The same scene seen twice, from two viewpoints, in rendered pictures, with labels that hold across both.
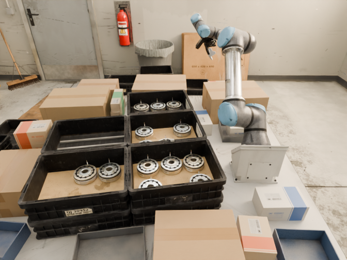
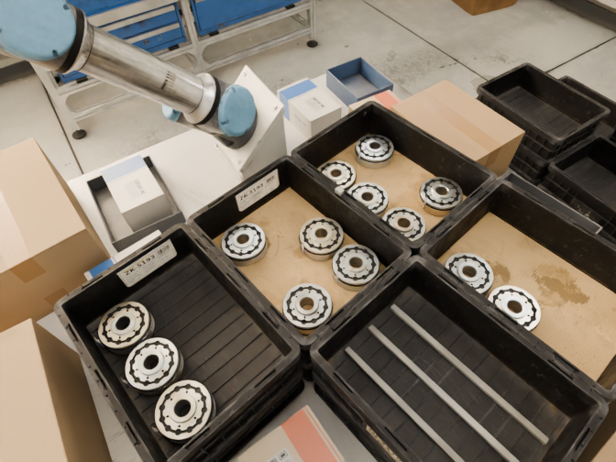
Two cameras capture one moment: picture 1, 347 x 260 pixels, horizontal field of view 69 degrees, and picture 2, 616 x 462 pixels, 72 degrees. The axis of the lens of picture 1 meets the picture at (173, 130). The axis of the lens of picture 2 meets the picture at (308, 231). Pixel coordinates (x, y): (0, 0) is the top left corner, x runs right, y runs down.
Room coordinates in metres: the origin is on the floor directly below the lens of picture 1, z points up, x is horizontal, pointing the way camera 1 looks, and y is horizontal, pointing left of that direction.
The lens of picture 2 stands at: (1.38, 0.51, 1.65)
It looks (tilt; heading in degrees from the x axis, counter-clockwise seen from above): 54 degrees down; 240
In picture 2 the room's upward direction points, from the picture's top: 4 degrees counter-clockwise
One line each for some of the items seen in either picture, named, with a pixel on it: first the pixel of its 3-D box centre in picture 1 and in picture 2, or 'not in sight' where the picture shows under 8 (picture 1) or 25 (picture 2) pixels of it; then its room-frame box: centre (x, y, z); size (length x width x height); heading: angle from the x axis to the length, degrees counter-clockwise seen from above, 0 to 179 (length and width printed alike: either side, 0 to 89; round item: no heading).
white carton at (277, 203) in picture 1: (279, 203); (309, 109); (0.77, -0.48, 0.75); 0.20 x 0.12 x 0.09; 91
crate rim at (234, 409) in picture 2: (158, 102); (173, 329); (1.44, 0.10, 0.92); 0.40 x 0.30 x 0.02; 99
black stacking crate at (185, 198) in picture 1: (173, 172); (387, 181); (0.85, 0.00, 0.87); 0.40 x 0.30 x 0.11; 99
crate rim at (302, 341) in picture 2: (164, 127); (294, 237); (1.14, 0.05, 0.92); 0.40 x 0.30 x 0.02; 99
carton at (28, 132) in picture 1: (34, 131); not in sight; (1.14, 0.76, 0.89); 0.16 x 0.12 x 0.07; 99
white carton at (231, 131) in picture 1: (242, 129); (136, 192); (1.38, -0.46, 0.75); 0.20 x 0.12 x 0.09; 90
